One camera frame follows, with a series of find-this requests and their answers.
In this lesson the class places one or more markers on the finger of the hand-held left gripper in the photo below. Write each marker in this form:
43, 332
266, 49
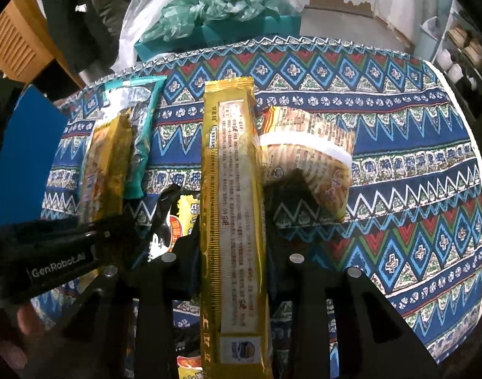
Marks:
122, 233

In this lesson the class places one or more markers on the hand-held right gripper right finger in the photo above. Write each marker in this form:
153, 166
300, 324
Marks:
282, 268

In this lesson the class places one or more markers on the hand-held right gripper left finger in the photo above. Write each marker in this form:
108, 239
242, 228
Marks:
185, 260

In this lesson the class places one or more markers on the black yellow snack packet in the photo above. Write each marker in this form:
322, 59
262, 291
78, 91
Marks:
185, 213

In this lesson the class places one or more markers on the short gold snack packet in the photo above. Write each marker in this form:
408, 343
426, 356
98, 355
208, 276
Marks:
106, 166

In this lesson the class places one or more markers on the long gold snack packet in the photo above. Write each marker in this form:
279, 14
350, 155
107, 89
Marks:
233, 205

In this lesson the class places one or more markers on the blue-edged cardboard box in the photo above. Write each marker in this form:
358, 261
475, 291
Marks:
24, 158

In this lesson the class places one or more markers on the orange white snack packet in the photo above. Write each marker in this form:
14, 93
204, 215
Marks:
304, 154

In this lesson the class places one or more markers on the teal snack packet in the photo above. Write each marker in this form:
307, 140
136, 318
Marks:
142, 98

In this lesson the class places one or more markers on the person's left hand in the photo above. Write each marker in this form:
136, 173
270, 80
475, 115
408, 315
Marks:
31, 319

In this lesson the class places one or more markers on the blue patterned tablecloth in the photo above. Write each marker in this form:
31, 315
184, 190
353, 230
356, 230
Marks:
403, 166

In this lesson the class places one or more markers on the white plastic bag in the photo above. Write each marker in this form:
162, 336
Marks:
138, 27

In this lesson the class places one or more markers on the black hanging coat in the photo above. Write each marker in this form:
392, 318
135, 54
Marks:
67, 27

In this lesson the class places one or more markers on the louvered wooden wardrobe door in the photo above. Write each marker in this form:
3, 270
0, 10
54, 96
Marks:
16, 43

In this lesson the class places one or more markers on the teal and brown carton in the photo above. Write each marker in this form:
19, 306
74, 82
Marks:
225, 35

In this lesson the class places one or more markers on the crumpled teal tissue paper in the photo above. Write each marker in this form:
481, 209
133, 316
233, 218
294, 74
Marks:
193, 12

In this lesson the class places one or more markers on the pair of white shoes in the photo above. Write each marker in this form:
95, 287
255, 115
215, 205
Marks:
450, 63

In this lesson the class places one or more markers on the pale blue bin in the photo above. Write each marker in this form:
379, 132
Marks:
430, 39

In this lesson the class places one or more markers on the pair of beige shoes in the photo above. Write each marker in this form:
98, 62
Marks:
472, 47

